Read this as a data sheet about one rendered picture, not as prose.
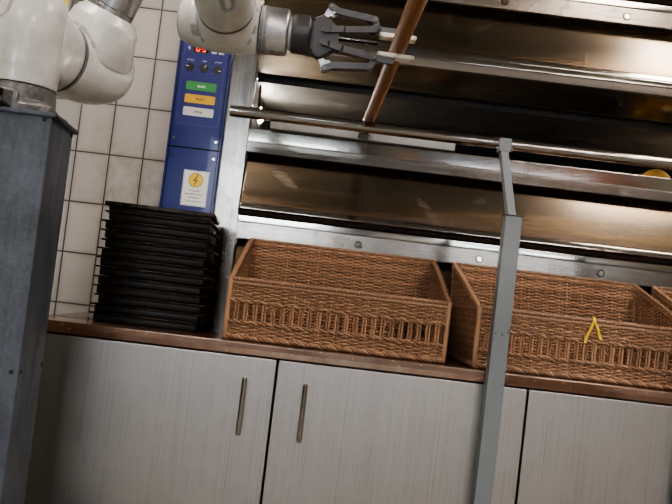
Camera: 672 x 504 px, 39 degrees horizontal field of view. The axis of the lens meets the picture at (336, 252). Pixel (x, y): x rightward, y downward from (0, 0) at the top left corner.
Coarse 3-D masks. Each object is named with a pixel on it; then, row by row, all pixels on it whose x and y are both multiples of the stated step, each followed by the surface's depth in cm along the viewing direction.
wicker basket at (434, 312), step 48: (240, 288) 233; (288, 288) 233; (336, 288) 233; (384, 288) 277; (432, 288) 272; (240, 336) 232; (288, 336) 233; (336, 336) 233; (384, 336) 272; (432, 336) 257
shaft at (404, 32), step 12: (408, 0) 151; (420, 0) 146; (408, 12) 154; (420, 12) 153; (408, 24) 160; (396, 36) 171; (408, 36) 168; (396, 48) 176; (384, 72) 197; (384, 84) 207; (372, 96) 226; (384, 96) 221; (372, 108) 235; (372, 120) 251
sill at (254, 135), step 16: (288, 144) 284; (304, 144) 284; (320, 144) 284; (336, 144) 284; (352, 144) 284; (368, 144) 284; (384, 144) 284; (416, 160) 284; (432, 160) 284; (448, 160) 285; (464, 160) 285; (480, 160) 285; (496, 160) 285; (512, 160) 285; (544, 176) 285; (560, 176) 285; (576, 176) 285; (592, 176) 285; (608, 176) 285; (624, 176) 285; (640, 176) 285
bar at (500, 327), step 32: (352, 128) 247; (384, 128) 247; (416, 128) 247; (608, 160) 248; (640, 160) 248; (512, 192) 233; (512, 224) 224; (512, 256) 223; (512, 288) 223; (480, 448) 221; (480, 480) 221
